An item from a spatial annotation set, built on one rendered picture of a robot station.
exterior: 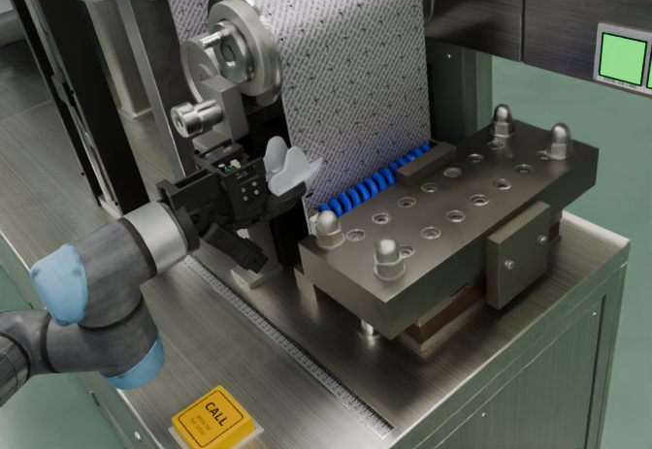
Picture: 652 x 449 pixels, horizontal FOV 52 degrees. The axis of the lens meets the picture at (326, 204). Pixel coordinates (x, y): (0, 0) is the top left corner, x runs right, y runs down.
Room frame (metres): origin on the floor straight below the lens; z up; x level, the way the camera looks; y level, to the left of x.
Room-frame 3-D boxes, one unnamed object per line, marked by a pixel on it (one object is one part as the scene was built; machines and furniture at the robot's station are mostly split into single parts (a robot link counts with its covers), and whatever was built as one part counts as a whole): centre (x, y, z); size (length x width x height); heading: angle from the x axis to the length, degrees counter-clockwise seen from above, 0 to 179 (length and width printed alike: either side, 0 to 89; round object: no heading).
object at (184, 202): (0.66, 0.12, 1.12); 0.12 x 0.08 x 0.09; 123
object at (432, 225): (0.71, -0.17, 1.00); 0.40 x 0.16 x 0.06; 124
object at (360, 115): (0.79, -0.07, 1.11); 0.23 x 0.01 x 0.18; 124
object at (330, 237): (0.66, 0.00, 1.05); 0.04 x 0.04 x 0.04
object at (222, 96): (0.78, 0.12, 1.05); 0.06 x 0.05 x 0.31; 124
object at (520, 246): (0.64, -0.23, 0.96); 0.10 x 0.03 x 0.11; 124
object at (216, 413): (0.51, 0.17, 0.91); 0.07 x 0.07 x 0.02; 34
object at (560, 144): (0.76, -0.33, 1.05); 0.04 x 0.04 x 0.04
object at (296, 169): (0.70, 0.03, 1.12); 0.09 x 0.03 x 0.06; 122
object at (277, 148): (0.73, 0.05, 1.12); 0.09 x 0.03 x 0.06; 125
